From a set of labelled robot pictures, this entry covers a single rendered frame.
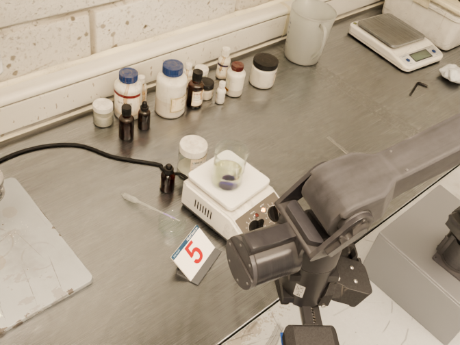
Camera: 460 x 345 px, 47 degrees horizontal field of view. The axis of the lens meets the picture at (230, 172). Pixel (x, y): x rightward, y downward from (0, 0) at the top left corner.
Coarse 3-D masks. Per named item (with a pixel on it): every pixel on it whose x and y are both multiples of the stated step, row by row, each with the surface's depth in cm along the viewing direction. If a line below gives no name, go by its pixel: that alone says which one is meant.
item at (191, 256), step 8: (200, 232) 100; (192, 240) 98; (200, 240) 99; (184, 248) 96; (192, 248) 97; (200, 248) 99; (208, 248) 100; (184, 256) 96; (192, 256) 97; (200, 256) 98; (184, 264) 95; (192, 264) 96; (192, 272) 96
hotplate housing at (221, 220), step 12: (192, 192) 103; (204, 192) 102; (264, 192) 104; (192, 204) 105; (204, 204) 102; (216, 204) 100; (252, 204) 102; (204, 216) 104; (216, 216) 101; (228, 216) 99; (216, 228) 103; (228, 228) 100
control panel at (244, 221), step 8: (272, 192) 105; (264, 200) 103; (272, 200) 104; (256, 208) 102; (264, 208) 103; (240, 216) 99; (248, 216) 100; (264, 216) 102; (240, 224) 99; (248, 224) 100; (264, 224) 101
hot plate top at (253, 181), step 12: (204, 168) 104; (252, 168) 106; (192, 180) 102; (204, 180) 102; (252, 180) 104; (264, 180) 104; (216, 192) 100; (228, 192) 100; (240, 192) 101; (252, 192) 101; (228, 204) 98; (240, 204) 99
